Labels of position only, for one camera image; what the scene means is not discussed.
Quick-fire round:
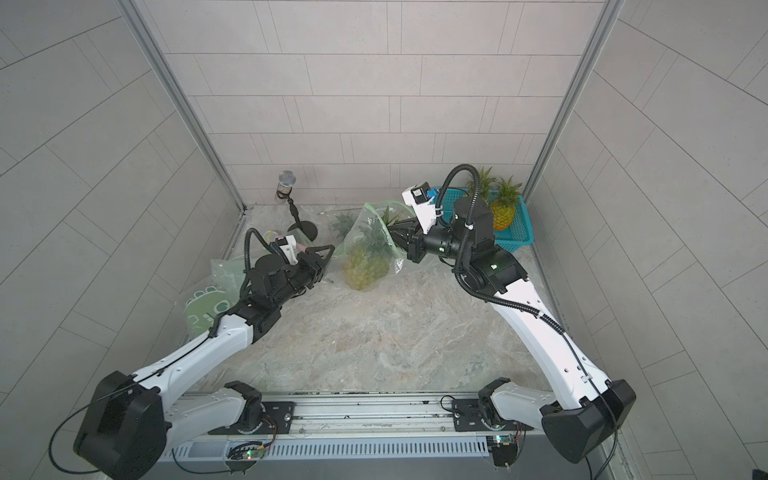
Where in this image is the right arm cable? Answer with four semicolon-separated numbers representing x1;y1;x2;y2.
434;164;619;480

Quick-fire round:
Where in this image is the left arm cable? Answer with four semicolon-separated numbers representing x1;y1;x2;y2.
47;226;289;476

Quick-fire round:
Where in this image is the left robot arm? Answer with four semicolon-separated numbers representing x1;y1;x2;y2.
73;245;335;479

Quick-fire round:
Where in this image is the right aluminium corner post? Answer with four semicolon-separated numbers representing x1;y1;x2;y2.
520;0;626;204

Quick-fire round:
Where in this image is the yellow pineapple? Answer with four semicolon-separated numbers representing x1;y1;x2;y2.
467;167;497;204

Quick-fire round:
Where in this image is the green pineapple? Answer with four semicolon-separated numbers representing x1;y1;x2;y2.
342;205;401;291
329;213;356;240

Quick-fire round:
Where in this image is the orange pineapple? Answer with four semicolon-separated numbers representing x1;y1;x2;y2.
490;176;522;231

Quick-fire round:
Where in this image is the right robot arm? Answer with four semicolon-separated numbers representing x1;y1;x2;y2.
389;185;636;463

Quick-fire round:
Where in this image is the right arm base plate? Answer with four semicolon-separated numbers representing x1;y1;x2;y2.
443;396;532;433

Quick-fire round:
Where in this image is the circuit board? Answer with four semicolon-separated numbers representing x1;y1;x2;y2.
225;441;272;470
486;434;519;470

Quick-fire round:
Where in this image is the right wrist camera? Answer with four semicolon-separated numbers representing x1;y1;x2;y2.
402;182;438;233

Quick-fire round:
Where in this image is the aluminium corner post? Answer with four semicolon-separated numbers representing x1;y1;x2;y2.
115;0;247;214
520;0;626;204

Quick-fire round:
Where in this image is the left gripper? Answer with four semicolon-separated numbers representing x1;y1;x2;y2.
270;245;336;309

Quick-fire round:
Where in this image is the left aluminium corner post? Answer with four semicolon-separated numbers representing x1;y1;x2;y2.
115;0;247;214

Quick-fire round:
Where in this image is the right circuit board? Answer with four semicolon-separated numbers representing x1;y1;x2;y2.
486;434;519;470

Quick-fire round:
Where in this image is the left circuit board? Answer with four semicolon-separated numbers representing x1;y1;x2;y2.
225;441;272;470

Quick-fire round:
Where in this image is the black microphone stand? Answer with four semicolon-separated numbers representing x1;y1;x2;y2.
286;193;318;241

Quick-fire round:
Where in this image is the pink toy microphone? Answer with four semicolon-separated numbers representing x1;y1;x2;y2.
262;230;284;243

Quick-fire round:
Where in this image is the teal plastic basket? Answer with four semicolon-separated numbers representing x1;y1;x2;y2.
441;187;534;253

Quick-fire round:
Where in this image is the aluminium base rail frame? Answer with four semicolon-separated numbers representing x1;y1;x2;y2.
98;391;646;480

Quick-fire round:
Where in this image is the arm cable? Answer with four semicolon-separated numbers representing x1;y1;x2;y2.
434;164;619;480
47;226;289;476

